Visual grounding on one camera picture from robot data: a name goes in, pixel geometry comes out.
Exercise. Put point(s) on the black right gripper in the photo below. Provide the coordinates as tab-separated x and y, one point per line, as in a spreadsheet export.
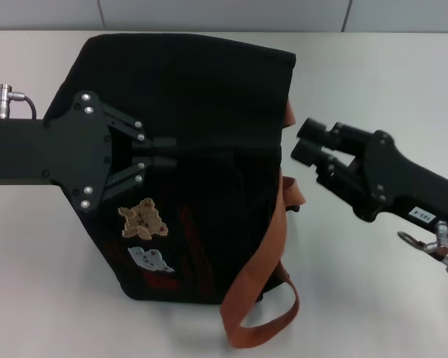
403	186

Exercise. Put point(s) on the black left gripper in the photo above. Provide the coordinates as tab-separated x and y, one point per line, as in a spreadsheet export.
59	149

